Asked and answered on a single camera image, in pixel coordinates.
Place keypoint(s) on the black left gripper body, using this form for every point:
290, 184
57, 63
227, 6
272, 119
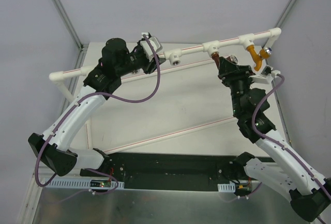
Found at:
144, 62

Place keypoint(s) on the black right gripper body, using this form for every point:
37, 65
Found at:
235, 71

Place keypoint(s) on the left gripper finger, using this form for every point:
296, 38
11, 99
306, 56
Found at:
151, 66
138, 49

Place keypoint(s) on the brown water faucet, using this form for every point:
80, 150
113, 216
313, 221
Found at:
216, 58

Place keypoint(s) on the white PVC pipe frame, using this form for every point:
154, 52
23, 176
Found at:
173, 56

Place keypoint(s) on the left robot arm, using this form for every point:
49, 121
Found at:
52, 147

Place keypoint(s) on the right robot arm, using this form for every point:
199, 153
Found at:
307, 190

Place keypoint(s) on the yellow water faucet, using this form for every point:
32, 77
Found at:
258, 58

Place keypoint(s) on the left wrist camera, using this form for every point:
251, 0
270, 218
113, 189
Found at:
154, 42

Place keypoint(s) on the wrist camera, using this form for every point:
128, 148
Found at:
154, 42
266, 76

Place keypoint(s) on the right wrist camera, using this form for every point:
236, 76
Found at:
266, 76

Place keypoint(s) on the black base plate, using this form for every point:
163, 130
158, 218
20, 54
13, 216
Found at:
175, 172

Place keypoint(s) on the right white cable duct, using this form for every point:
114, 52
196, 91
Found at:
228, 188

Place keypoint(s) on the white cable duct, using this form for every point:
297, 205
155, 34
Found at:
85, 184
228, 188

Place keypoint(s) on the left white cable duct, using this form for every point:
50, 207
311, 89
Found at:
85, 184

